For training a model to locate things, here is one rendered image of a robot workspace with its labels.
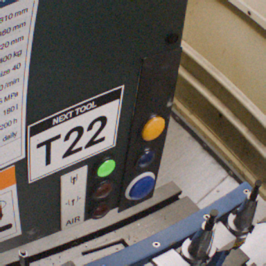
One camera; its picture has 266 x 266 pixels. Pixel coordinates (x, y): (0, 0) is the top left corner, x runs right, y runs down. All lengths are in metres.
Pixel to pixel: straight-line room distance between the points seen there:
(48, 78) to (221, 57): 1.15
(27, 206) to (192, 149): 1.24
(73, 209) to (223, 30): 1.01
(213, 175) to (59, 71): 1.28
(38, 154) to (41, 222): 0.10
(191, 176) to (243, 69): 0.36
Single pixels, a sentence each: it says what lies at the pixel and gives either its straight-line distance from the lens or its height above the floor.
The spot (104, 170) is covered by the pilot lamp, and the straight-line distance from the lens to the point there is 0.66.
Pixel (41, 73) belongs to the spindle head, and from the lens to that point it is 0.53.
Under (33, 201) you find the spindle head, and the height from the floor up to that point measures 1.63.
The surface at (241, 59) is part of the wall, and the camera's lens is 1.61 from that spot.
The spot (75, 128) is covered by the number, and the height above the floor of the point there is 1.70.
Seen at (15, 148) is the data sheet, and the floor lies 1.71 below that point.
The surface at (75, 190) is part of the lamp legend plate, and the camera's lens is 0.66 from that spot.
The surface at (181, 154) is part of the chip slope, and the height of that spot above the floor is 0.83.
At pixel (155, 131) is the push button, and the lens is 0.66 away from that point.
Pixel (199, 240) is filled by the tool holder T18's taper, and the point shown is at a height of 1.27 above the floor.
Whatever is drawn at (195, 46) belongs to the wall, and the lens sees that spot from 1.73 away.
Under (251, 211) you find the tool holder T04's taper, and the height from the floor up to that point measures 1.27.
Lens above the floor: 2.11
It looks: 43 degrees down
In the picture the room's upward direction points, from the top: 9 degrees clockwise
